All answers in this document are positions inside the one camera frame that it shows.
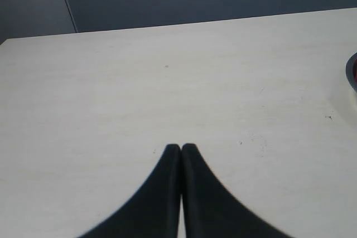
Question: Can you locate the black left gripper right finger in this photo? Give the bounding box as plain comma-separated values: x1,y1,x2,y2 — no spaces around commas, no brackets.
182,143,289,237

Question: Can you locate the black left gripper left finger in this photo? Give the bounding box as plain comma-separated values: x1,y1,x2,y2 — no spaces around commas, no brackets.
82,144,181,237

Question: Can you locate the round steel bowl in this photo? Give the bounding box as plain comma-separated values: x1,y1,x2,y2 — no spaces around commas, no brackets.
345,53,357,92

